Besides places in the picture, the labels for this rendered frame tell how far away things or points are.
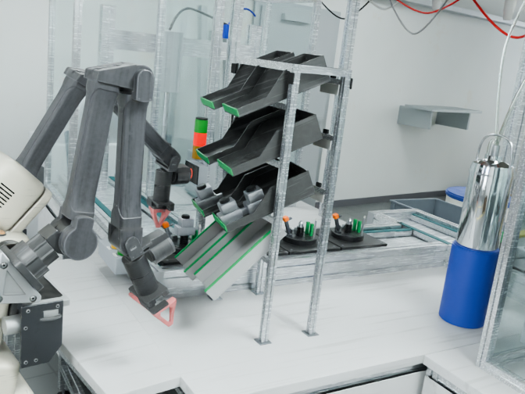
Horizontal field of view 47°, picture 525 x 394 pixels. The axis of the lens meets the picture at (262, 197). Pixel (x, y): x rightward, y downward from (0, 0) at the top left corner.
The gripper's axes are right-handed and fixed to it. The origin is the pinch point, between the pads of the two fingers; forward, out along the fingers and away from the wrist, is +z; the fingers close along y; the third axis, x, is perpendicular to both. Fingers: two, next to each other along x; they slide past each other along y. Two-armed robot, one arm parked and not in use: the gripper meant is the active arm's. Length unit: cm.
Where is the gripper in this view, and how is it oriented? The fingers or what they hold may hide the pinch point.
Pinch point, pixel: (158, 225)
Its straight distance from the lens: 213.0
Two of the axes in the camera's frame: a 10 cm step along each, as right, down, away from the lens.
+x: -8.5, -0.1, -5.3
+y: -5.0, -2.6, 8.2
